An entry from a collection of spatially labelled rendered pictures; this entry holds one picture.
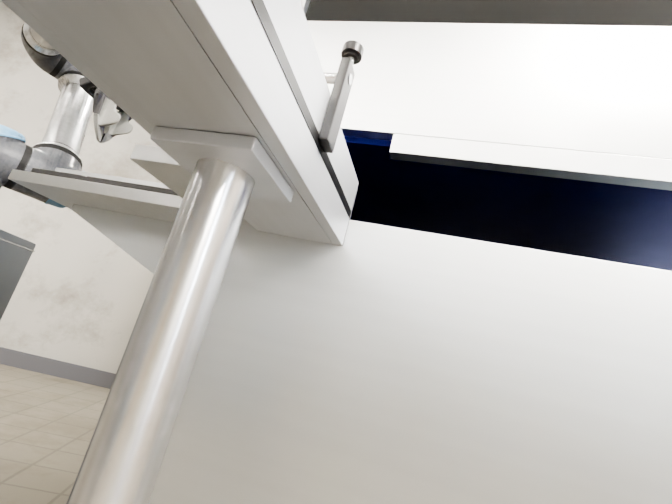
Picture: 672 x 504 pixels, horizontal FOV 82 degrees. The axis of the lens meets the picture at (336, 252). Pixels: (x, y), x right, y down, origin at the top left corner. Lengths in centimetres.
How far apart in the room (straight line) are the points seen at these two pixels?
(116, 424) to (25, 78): 461
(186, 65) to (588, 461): 48
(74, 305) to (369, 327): 361
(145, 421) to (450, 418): 30
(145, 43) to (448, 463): 44
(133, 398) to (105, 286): 360
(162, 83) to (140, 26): 5
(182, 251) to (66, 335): 367
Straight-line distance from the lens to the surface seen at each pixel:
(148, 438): 31
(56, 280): 404
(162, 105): 31
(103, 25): 27
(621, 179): 57
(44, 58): 147
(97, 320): 389
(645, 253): 86
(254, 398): 50
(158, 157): 48
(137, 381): 31
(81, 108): 138
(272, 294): 50
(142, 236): 77
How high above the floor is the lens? 71
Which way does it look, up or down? 15 degrees up
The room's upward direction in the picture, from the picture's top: 15 degrees clockwise
